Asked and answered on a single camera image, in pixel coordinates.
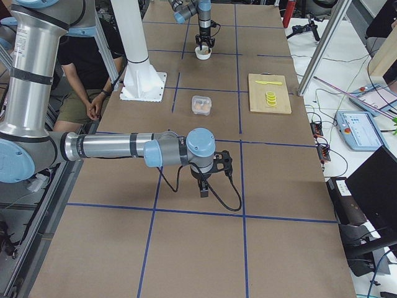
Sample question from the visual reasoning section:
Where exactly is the clear plastic egg box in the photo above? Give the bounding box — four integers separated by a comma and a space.
192, 96, 212, 115

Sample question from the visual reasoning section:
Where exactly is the white bowl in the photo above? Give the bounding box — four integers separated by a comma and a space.
195, 45, 212, 60

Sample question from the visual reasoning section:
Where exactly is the yellow plastic knife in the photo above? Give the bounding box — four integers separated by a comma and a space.
255, 80, 283, 86

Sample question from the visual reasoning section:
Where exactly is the bamboo cutting board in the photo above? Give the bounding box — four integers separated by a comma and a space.
248, 73, 292, 114

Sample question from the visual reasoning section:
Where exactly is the seated person black shirt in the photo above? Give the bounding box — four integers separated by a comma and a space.
53, 36, 112, 132

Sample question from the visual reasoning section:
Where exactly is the near teach pendant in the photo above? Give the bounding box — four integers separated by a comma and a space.
336, 111, 388, 151

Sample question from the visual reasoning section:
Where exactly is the teach pendant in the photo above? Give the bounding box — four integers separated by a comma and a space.
336, 111, 388, 151
350, 84, 396, 117

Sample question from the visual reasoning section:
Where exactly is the far teach pendant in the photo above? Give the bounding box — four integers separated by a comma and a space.
350, 84, 396, 117

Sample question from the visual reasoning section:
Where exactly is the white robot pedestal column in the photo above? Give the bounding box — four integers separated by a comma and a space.
111, 0, 167, 102

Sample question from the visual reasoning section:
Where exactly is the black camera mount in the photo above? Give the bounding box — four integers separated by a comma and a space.
287, 17, 324, 42

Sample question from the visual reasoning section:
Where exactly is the aluminium frame post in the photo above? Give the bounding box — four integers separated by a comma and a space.
297, 0, 352, 96

